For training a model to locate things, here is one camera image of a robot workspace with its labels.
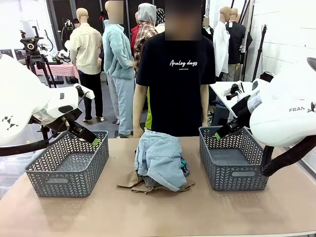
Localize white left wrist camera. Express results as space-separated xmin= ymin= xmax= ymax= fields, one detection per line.
xmin=73 ymin=83 xmax=96 ymax=100

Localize mannequin in blue fleece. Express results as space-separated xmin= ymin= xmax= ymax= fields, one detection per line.
xmin=102 ymin=0 xmax=137 ymax=138

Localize black camera tripod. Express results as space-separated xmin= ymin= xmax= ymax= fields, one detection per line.
xmin=19 ymin=26 xmax=58 ymax=89

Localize mannequin in plaid hoodie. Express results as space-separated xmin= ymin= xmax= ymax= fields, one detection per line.
xmin=133 ymin=2 xmax=158 ymax=75

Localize teal green shirt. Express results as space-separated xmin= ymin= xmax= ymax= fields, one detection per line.
xmin=179 ymin=157 xmax=190 ymax=176

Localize table with pink cloth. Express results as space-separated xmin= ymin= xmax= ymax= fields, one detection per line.
xmin=34 ymin=61 xmax=80 ymax=80

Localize mannequin in black shirt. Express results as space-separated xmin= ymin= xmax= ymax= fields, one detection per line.
xmin=226 ymin=7 xmax=254 ymax=82

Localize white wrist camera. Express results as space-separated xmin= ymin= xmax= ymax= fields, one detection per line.
xmin=226 ymin=83 xmax=245 ymax=101
xmin=73 ymin=83 xmax=96 ymax=100

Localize grey plastic woven basket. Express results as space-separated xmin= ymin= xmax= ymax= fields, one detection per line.
xmin=24 ymin=130 xmax=110 ymax=198
xmin=198 ymin=125 xmax=270 ymax=192

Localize person's left forearm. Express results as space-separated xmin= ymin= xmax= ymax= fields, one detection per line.
xmin=200 ymin=103 xmax=209 ymax=122

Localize large white table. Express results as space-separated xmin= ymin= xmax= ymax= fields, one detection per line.
xmin=209 ymin=80 xmax=260 ymax=117

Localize beige khaki shorts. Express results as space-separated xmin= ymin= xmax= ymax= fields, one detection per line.
xmin=117 ymin=170 xmax=196 ymax=195

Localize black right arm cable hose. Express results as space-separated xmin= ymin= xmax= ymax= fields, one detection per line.
xmin=260 ymin=135 xmax=316 ymax=177

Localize light blue denim shorts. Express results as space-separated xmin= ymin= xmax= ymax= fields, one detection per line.
xmin=134 ymin=130 xmax=191 ymax=192

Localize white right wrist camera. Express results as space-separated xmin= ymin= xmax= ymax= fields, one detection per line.
xmin=226 ymin=83 xmax=245 ymax=101

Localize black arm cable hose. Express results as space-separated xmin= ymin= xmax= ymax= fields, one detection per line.
xmin=260 ymin=135 xmax=316 ymax=177
xmin=0 ymin=130 xmax=70 ymax=158

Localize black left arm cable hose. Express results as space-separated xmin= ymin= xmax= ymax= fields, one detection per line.
xmin=0 ymin=130 xmax=70 ymax=158

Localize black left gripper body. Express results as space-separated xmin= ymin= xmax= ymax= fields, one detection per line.
xmin=70 ymin=123 xmax=97 ymax=144

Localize mannequin in white shirt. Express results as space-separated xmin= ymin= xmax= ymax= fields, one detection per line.
xmin=212 ymin=6 xmax=232 ymax=78

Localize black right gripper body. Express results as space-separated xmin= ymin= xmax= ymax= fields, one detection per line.
xmin=219 ymin=118 xmax=249 ymax=139

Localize mannequin in cream jacket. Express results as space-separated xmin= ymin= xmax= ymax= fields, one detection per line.
xmin=69 ymin=7 xmax=104 ymax=123

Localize person's right forearm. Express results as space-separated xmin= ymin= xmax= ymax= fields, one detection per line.
xmin=132 ymin=106 xmax=146 ymax=129

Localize thin black light stand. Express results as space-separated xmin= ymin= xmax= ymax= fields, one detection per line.
xmin=251 ymin=24 xmax=269 ymax=82

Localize person in black t-shirt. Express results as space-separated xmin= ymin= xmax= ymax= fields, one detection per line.
xmin=135 ymin=0 xmax=217 ymax=138

